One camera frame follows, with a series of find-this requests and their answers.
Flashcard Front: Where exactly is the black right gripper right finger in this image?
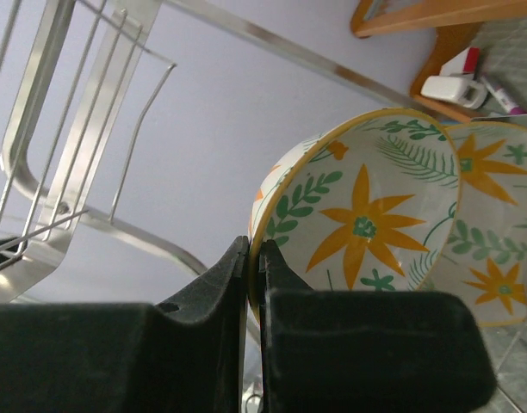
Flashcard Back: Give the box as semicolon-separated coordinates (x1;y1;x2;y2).
258;241;497;412

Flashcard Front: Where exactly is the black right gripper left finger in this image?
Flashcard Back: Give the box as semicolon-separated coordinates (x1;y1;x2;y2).
0;236;249;412

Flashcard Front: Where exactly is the white eraser block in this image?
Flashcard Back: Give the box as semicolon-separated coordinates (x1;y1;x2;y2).
420;76;488;109

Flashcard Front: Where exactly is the stainless steel dish rack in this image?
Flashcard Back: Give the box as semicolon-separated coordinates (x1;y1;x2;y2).
0;1;433;303

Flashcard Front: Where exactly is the red white box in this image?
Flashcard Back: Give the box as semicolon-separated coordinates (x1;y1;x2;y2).
439;47;481;77

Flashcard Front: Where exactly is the pink capped marker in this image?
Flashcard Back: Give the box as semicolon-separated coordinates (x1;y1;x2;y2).
480;74;527;115

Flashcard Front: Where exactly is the wooden shelf rack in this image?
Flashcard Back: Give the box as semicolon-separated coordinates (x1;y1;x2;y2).
350;1;527;123

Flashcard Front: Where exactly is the orange star flower bowl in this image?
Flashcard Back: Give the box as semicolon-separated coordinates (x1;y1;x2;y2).
420;121;527;326

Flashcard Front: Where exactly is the orange flower leaf bowl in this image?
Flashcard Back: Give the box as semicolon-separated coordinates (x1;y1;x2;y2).
248;108;462;309

